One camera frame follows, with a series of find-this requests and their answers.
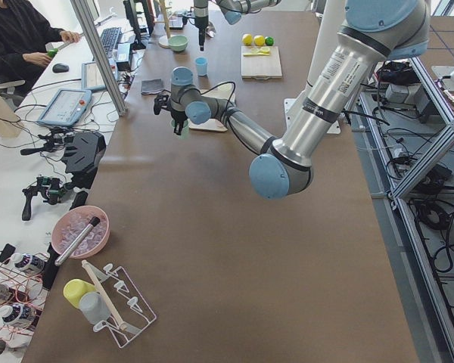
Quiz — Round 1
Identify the green plastic cup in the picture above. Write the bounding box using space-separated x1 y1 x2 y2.
171 119 189 139

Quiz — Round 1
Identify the yellow plastic knife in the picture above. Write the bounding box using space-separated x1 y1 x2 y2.
242 52 271 57

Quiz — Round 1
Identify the grey folded cloth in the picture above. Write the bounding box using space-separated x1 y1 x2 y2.
140 79 164 95

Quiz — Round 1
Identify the wooden mug tree stand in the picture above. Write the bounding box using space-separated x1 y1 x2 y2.
156 0 172 48

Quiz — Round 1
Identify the grey plastic cup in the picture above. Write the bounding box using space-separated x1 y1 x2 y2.
79 292 111 324

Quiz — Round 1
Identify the person in black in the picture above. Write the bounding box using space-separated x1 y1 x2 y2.
0 0 80 94

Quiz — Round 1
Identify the wooden cutting board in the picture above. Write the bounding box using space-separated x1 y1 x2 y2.
241 46 283 79

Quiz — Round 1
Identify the black keyboard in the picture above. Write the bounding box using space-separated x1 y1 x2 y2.
100 27 122 58

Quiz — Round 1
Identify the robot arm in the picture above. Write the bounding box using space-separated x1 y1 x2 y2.
154 1 430 200
193 0 281 51

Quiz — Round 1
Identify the metal muddler stick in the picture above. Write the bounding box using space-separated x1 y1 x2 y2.
54 216 101 266

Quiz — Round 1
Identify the blue plastic cup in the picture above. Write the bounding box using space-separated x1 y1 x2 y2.
195 57 208 76

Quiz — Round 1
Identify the computer mouse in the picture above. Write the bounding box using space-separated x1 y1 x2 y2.
52 64 69 73

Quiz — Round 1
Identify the pink bowl with ice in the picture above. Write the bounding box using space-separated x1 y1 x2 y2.
51 206 110 259

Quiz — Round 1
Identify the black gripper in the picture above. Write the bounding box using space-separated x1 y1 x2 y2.
194 17 208 51
153 93 188 135

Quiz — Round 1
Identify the metal scoop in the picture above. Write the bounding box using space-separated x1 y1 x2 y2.
206 22 216 38

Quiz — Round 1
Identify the teach pendant tablet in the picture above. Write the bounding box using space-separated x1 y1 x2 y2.
36 88 92 127

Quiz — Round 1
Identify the green bowl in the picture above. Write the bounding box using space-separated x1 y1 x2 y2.
168 35 188 52

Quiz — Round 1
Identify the green lime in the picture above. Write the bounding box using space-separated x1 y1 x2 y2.
265 36 275 46

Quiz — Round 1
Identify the yellow lemon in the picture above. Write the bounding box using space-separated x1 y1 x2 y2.
242 33 253 46
253 35 266 46

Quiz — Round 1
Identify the yellow plastic cup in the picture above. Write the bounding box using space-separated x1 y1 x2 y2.
63 279 96 309

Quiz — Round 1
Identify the white wire cup rack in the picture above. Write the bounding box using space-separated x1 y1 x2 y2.
82 260 157 349

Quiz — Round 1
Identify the cream rabbit tray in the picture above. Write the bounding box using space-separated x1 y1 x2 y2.
188 82 235 132

